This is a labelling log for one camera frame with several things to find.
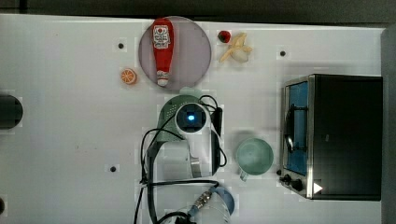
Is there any green plastic strainer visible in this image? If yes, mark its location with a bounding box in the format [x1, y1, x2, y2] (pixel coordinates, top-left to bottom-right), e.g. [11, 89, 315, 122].
[156, 87, 203, 142]

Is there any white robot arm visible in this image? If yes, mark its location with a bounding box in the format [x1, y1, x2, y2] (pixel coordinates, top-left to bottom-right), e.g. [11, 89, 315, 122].
[142, 101, 227, 224]

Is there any grey round plate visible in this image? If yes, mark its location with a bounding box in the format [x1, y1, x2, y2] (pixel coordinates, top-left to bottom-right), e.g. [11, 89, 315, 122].
[138, 16, 211, 91]

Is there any green cup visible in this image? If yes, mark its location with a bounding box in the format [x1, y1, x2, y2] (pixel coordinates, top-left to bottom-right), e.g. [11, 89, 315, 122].
[235, 137, 274, 182]

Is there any peeled banana toy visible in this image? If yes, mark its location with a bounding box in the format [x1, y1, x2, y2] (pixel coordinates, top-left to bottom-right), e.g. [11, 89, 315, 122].
[219, 33, 252, 63]

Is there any orange slice toy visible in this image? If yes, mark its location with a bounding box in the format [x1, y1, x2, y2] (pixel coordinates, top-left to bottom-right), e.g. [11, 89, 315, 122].
[120, 68, 137, 85]

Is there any red strawberry toy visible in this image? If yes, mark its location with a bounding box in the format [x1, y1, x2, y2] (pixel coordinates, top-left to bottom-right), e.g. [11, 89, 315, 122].
[218, 31, 231, 43]

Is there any red ketchup bottle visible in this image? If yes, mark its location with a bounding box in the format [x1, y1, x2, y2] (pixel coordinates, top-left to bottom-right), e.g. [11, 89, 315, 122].
[151, 18, 175, 87]

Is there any blue bowl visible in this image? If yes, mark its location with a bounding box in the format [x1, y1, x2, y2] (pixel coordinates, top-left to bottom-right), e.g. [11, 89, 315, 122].
[214, 187, 235, 216]

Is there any black toaster oven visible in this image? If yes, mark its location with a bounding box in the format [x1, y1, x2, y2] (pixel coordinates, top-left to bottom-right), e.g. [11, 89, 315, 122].
[277, 74, 383, 201]

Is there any black frying pan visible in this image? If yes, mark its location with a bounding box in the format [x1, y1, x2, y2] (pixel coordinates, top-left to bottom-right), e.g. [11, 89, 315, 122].
[0, 95, 23, 130]

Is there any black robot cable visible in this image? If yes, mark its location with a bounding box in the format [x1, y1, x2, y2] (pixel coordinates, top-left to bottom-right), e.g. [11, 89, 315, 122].
[133, 94, 228, 224]

